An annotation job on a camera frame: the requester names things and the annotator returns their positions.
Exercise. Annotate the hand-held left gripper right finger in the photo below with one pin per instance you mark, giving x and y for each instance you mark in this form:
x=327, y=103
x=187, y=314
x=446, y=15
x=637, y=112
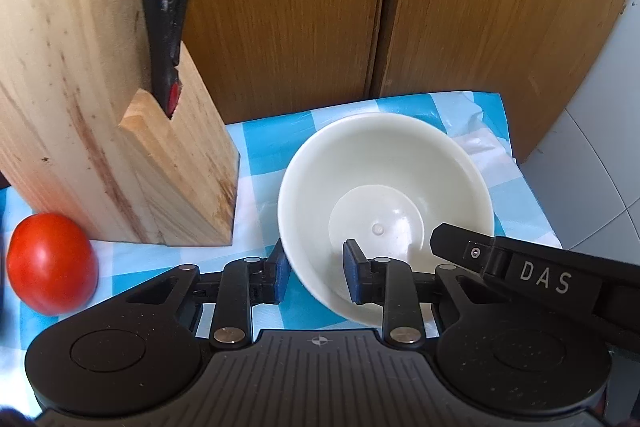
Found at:
x=353, y=274

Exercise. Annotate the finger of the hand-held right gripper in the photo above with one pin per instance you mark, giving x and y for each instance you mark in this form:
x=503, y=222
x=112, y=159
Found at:
x=460, y=251

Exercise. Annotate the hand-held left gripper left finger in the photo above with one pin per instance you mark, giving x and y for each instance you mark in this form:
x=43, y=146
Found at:
x=281, y=277

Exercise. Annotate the cream plastic bowl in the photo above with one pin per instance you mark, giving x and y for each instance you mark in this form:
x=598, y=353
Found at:
x=390, y=167

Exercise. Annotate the blue checked tablecloth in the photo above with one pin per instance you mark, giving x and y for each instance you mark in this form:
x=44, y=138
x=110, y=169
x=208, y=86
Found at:
x=260, y=147

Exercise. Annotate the red tomato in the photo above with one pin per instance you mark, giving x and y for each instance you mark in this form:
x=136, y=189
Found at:
x=50, y=262

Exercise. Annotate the wooden cabinet door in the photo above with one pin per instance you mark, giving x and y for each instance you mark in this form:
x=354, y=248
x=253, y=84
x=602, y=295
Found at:
x=290, y=7
x=500, y=7

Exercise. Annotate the wooden knife block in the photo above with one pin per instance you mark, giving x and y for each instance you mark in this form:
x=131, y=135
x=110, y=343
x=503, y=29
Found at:
x=60, y=107

